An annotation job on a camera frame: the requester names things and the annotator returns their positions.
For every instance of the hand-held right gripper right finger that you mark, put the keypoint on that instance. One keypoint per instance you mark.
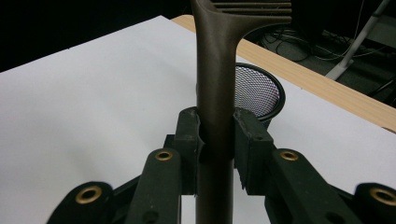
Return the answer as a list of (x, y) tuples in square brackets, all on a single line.
[(252, 149)]

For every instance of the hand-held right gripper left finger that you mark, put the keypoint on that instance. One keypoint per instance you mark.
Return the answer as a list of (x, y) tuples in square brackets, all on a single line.
[(186, 140)]

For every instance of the dark brown comb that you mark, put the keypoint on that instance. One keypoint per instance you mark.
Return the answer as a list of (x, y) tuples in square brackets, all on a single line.
[(214, 93)]

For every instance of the black mesh pen holder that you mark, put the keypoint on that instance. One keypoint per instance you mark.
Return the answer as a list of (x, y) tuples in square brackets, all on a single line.
[(258, 90)]

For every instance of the white table cover sheet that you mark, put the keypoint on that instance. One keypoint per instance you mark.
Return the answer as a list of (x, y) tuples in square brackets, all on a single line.
[(93, 93)]

